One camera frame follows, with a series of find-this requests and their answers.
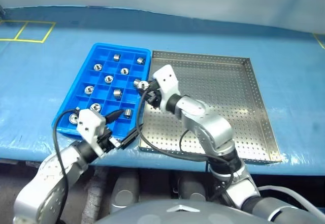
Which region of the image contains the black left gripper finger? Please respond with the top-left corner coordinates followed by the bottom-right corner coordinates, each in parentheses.
top-left (118, 129), bottom-right (140, 150)
top-left (103, 109), bottom-right (125, 124)

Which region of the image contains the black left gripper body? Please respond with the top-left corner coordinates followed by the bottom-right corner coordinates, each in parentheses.
top-left (96, 129), bottom-right (120, 154)

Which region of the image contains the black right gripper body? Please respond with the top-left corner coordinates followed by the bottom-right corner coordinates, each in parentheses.
top-left (148, 84), bottom-right (165, 108)

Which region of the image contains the blue compartment tray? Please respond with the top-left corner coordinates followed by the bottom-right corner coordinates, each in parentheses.
top-left (51, 43), bottom-right (153, 145)

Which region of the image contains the grey rounded housing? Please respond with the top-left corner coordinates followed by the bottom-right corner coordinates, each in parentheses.
top-left (110, 170), bottom-right (141, 212)
top-left (177, 175), bottom-right (207, 206)

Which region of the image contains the perforated metal tray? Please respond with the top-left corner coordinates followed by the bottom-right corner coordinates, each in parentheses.
top-left (139, 50), bottom-right (283, 165)

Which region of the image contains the grey robot torso with emblem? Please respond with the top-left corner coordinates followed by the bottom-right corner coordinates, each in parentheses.
top-left (96, 200), bottom-right (267, 224)

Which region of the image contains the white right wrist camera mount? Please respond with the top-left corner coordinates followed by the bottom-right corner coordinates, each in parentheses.
top-left (151, 65), bottom-right (181, 109)

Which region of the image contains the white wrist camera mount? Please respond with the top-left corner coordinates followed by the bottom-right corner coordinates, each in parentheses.
top-left (77, 109), bottom-right (120, 157)
top-left (151, 65), bottom-right (181, 109)

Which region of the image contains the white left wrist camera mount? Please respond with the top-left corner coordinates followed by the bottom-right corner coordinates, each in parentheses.
top-left (77, 109), bottom-right (120, 157)

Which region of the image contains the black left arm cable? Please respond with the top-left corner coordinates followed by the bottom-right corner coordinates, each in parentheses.
top-left (52, 108), bottom-right (82, 224)

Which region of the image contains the light grey hose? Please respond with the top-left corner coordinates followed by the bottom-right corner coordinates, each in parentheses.
top-left (256, 185), bottom-right (325, 224)

